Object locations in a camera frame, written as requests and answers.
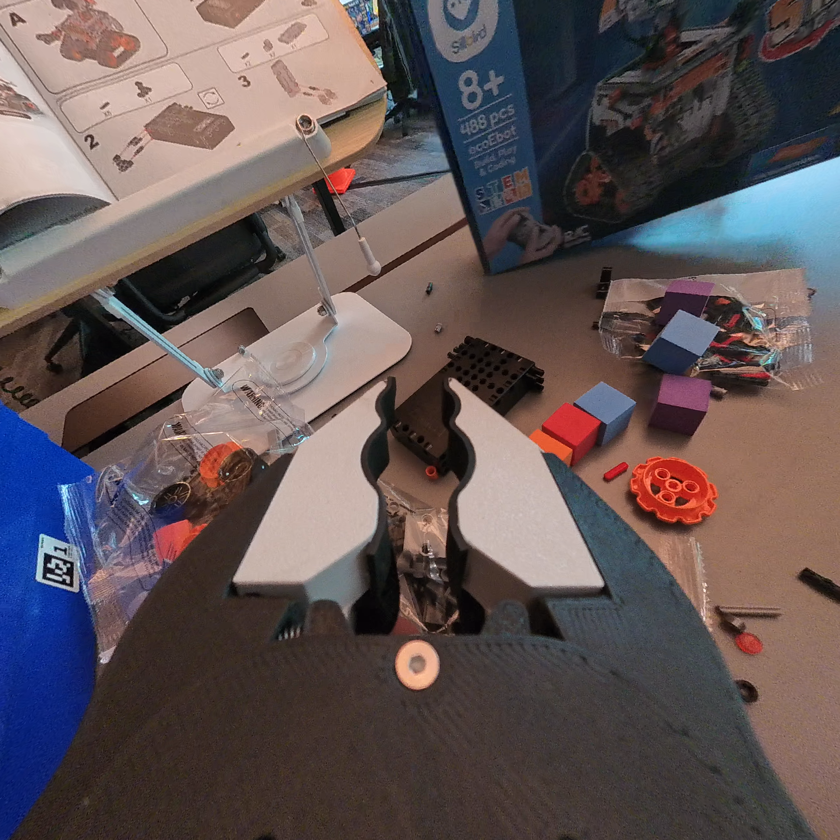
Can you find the clear empty plastic bag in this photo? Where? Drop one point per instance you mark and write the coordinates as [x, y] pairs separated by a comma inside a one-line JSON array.
[[269, 381]]

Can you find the light blue foam cube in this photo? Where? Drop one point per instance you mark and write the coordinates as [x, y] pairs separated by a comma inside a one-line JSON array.
[[607, 411]]

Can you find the blue plastic bin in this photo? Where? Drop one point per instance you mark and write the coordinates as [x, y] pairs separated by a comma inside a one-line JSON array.
[[40, 630]]

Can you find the white label wheels bag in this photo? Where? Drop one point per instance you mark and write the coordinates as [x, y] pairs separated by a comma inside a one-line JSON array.
[[171, 499]]

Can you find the black office chair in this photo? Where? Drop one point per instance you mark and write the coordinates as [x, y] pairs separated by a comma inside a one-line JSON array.
[[171, 282]]

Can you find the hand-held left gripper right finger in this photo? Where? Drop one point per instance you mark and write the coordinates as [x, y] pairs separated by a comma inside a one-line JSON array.
[[532, 525]]

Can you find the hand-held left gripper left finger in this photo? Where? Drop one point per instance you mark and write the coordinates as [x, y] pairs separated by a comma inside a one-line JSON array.
[[309, 525]]

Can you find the black long pin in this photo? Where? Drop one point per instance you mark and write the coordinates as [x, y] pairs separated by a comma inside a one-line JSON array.
[[820, 584]]

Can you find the instruction booklet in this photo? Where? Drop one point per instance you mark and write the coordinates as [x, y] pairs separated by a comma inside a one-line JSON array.
[[158, 79]]

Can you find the grey axle rod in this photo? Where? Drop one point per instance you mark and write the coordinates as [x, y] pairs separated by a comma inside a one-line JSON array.
[[748, 610]]

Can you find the red foam cube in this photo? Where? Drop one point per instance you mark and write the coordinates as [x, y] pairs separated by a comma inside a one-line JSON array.
[[571, 433]]

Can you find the purple foam cube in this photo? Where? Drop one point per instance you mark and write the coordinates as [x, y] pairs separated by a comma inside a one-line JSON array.
[[687, 299], [680, 404]]

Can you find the grey desk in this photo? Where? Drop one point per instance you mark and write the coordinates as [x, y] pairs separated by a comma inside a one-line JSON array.
[[775, 446]]

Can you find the white book stand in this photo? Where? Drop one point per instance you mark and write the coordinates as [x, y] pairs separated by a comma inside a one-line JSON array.
[[355, 348]]

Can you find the orange plastic gear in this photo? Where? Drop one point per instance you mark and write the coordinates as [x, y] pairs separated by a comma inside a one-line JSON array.
[[673, 491]]

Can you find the orange foam cube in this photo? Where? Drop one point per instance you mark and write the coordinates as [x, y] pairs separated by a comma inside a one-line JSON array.
[[551, 446]]

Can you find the red short pin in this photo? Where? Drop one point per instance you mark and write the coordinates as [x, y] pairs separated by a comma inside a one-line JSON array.
[[614, 470]]

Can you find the clear bag of grey beams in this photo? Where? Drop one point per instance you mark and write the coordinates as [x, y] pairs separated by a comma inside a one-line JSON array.
[[420, 558]]

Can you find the black short pin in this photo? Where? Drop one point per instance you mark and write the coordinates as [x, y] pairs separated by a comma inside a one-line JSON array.
[[605, 278]]

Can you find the silver plastic parts bag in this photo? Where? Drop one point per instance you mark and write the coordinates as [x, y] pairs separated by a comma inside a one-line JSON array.
[[768, 328]]

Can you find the blue robot kit box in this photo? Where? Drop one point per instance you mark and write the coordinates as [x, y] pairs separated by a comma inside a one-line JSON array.
[[656, 118]]

